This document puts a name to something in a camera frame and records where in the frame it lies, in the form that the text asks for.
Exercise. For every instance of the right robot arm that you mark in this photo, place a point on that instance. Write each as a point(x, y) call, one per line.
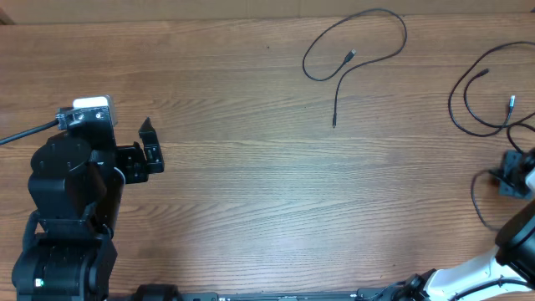
point(507, 268)

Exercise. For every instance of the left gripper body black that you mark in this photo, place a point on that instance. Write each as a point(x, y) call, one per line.
point(133, 163)

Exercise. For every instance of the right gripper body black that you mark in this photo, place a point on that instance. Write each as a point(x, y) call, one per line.
point(515, 176)

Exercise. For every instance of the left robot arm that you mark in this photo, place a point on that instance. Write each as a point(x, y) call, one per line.
point(76, 184)

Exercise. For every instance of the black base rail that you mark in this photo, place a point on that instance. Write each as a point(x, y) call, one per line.
point(168, 292)

